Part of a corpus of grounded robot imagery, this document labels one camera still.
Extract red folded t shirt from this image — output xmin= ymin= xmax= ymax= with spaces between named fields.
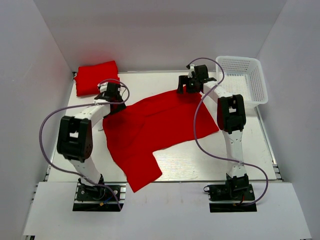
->
xmin=74 ymin=60 xmax=120 ymax=97

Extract white plastic mesh basket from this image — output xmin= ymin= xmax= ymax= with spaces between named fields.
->
xmin=215 ymin=55 xmax=269 ymax=108

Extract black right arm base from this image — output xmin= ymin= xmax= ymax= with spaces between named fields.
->
xmin=203 ymin=174 xmax=257 ymax=213

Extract red t shirt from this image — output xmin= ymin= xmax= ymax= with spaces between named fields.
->
xmin=74 ymin=60 xmax=120 ymax=97
xmin=102 ymin=90 xmax=219 ymax=192

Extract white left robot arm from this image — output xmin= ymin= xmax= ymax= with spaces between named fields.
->
xmin=57 ymin=79 xmax=128 ymax=186

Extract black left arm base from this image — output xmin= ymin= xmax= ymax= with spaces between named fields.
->
xmin=72 ymin=176 xmax=126 ymax=212

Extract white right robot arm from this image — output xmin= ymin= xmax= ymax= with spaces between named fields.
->
xmin=176 ymin=64 xmax=249 ymax=190

